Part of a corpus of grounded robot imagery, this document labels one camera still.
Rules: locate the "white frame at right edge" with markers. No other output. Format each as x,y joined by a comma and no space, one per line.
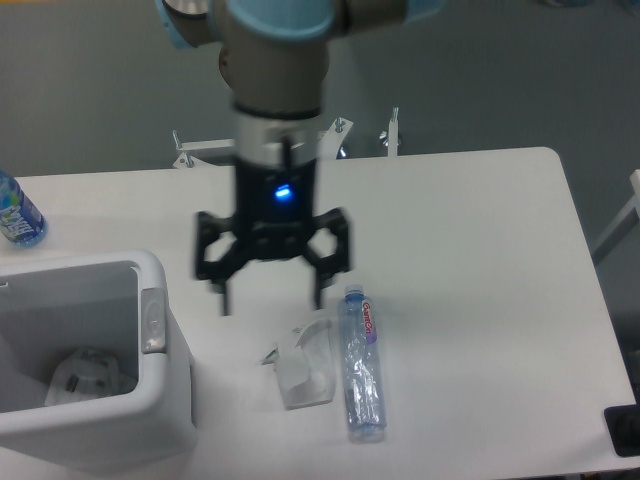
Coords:
620,226

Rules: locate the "blue labelled water bottle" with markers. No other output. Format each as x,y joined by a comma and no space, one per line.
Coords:
22,223

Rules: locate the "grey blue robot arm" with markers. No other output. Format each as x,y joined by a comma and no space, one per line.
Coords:
274,58

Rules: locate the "clear empty plastic bottle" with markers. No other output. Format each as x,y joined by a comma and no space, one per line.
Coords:
361,367

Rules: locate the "black clamp at table edge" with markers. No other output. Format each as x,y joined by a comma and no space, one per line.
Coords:
623,426

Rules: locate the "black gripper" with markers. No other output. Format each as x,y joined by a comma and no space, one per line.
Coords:
274,170

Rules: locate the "plastic trash inside can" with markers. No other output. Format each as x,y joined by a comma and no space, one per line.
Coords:
87,374

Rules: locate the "crumpled clear plastic wrapper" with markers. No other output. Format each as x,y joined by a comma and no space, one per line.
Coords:
302,360

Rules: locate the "white push-lid trash can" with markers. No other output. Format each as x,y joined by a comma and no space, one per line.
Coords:
115,303

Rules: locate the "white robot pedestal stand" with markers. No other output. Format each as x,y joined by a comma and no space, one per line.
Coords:
331,145

